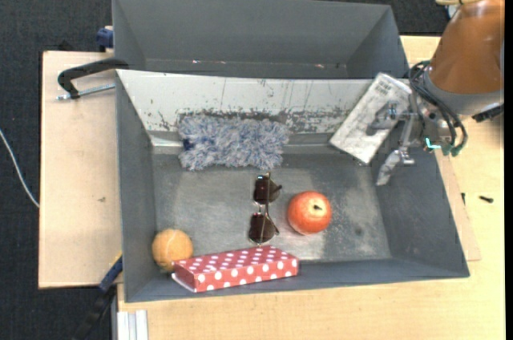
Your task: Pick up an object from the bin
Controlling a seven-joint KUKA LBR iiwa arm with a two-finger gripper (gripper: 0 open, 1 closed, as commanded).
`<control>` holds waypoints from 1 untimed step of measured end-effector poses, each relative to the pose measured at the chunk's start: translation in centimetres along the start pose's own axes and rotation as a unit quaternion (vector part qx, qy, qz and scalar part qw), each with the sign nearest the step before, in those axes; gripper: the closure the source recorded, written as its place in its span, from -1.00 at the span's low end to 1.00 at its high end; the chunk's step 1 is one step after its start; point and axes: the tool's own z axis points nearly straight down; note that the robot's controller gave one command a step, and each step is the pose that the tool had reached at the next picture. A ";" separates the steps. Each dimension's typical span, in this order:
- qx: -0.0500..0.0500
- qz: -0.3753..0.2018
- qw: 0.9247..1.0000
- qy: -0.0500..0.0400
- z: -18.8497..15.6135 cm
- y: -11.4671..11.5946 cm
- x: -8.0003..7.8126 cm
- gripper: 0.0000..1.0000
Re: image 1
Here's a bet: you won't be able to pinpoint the grey metal bin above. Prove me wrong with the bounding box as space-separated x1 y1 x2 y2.
111 0 471 303

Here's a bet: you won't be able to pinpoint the dark sunglasses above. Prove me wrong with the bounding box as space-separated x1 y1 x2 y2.
247 171 284 247

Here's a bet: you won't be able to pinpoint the red box with white dots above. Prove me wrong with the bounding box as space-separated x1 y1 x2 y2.
171 245 301 294

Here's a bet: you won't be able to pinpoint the orange ball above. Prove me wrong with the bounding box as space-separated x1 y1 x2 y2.
151 228 195 273

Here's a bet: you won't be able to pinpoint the blue and white fluffy cloth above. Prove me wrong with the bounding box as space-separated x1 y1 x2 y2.
176 115 291 172

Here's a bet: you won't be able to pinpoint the red apple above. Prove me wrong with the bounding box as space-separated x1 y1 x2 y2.
285 190 333 237

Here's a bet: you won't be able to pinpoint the black cylinder on white bracket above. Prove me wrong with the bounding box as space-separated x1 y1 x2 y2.
471 103 505 123

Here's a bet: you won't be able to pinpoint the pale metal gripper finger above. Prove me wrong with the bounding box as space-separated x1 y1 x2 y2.
374 148 417 187
365 100 403 136

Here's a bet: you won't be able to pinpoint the white and grey packet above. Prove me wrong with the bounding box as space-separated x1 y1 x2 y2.
328 71 414 166

